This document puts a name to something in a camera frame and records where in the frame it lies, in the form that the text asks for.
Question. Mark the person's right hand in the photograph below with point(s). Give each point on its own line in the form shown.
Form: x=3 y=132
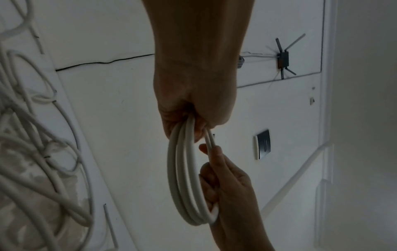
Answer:
x=232 y=196

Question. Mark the person's left hand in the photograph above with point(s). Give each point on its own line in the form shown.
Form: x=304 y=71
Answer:
x=195 y=73

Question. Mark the person's right forearm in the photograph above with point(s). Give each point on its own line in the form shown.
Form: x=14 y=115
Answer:
x=242 y=241

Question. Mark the small dark tablet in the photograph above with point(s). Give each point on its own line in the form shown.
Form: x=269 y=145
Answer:
x=263 y=144

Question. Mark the black router with antennas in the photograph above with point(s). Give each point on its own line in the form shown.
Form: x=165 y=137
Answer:
x=283 y=60

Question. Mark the white wall conduit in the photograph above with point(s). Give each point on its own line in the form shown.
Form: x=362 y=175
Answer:
x=294 y=176

